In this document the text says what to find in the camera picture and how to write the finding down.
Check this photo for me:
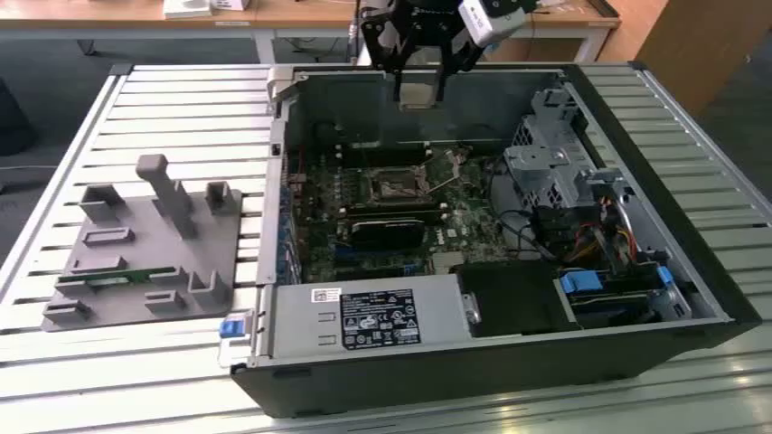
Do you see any wooden desk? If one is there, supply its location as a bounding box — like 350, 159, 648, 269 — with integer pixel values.
0, 0, 622, 64

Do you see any black graphics card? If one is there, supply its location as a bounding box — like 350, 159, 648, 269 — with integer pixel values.
348, 218, 428, 251

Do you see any silver power supply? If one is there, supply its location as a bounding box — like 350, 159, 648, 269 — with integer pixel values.
262, 281, 478, 363

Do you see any black PC case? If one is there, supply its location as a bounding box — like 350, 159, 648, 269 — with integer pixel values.
228, 61, 762, 420

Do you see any CPU socket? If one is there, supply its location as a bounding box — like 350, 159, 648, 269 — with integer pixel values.
360, 166, 434, 205

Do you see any silver perforated drive cage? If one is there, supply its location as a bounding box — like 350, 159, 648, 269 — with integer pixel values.
502, 88, 629, 213

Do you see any small silver heatsink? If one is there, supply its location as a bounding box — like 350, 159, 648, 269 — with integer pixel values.
432, 251, 466, 273

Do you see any grey parts rack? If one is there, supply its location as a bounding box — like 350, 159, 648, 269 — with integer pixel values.
38, 153, 246, 334

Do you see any blue disk carrier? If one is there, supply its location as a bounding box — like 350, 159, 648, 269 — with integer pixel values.
557, 268, 605, 298

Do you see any silver CPU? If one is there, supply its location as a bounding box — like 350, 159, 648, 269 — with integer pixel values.
398, 83, 436, 111

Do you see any yellow red wire bundle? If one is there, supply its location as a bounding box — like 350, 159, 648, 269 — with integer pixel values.
564, 196, 641, 264

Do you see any green motherboard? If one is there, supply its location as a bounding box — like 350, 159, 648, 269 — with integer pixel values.
282, 142, 514, 285

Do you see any blue case latch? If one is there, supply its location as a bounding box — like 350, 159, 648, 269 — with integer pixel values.
218, 315, 252, 338

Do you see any green RAM stick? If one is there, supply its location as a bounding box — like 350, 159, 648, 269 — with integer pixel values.
346, 211, 441, 223
74, 265, 182, 288

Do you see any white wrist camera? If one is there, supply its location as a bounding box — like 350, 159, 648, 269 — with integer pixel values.
456, 0, 526, 47

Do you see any black cable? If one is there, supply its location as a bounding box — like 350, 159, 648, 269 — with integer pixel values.
490, 208, 560, 261

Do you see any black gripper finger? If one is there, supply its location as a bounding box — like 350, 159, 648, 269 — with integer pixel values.
436, 30, 486, 103
360, 15, 418, 103

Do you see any metal locking lever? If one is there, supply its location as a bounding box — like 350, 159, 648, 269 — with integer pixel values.
430, 165, 473, 192

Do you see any wooden cabinet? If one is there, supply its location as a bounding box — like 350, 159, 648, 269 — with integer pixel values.
601, 0, 772, 119

